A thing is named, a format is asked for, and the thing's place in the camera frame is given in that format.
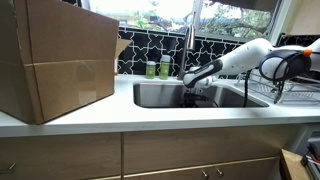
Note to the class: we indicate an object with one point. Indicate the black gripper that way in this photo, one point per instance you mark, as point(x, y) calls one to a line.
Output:
point(191, 96)

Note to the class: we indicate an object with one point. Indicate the tall green soap bottle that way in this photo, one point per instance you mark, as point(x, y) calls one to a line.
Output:
point(164, 67)

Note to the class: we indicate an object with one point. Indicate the short green soap bottle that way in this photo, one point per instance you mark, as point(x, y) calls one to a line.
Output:
point(150, 69)

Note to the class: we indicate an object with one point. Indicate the steel kitchen faucet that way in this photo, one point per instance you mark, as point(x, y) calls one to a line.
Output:
point(189, 45)

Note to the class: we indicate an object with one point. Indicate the stainless steel sink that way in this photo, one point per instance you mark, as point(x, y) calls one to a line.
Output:
point(158, 95)

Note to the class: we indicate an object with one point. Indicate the metal dish rack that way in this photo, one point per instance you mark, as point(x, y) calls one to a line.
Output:
point(293, 93)

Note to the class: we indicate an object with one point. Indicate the brown cardboard box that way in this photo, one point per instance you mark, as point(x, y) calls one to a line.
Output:
point(54, 58)

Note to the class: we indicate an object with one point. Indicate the wooden cabinet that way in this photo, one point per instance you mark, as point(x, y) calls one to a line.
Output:
point(225, 153)

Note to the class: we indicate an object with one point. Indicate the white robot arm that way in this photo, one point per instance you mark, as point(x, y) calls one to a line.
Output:
point(275, 64)

